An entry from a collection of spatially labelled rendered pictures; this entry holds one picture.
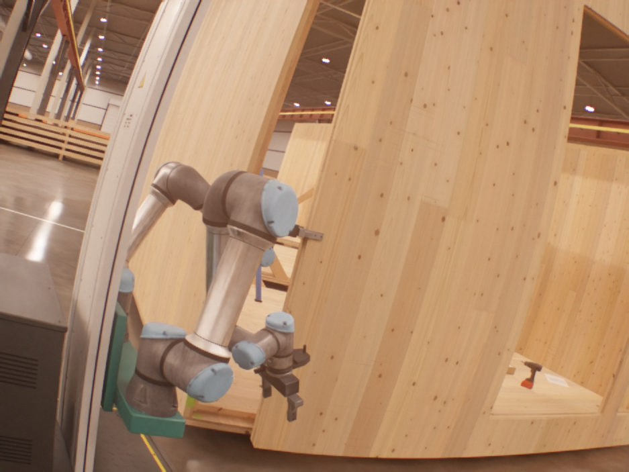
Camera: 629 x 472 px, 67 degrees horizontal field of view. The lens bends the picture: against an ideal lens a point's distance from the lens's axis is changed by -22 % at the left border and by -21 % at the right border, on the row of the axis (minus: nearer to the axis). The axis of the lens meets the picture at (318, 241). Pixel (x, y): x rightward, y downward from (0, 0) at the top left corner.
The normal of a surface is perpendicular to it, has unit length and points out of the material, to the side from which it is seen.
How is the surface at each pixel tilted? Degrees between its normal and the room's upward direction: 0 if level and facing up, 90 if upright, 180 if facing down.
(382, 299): 90
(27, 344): 90
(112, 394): 90
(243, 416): 90
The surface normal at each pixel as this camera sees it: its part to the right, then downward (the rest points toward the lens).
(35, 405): 0.53, 0.23
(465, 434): 0.29, 0.16
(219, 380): 0.75, 0.41
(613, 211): -0.87, -0.23
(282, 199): 0.86, 0.17
